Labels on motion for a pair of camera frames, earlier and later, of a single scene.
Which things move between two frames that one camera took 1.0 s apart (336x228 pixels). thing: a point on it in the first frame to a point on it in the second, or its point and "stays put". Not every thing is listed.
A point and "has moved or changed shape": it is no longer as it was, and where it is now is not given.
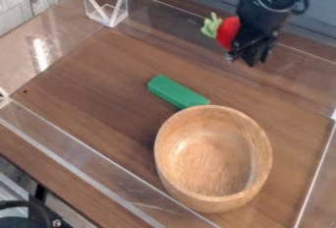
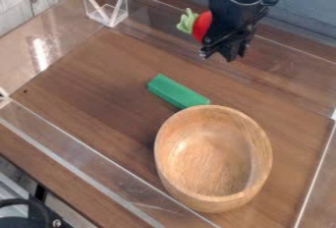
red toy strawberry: [222, 29] has moved or changed shape
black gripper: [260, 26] to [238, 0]
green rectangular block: [174, 93] stays put
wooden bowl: [212, 154] stays put
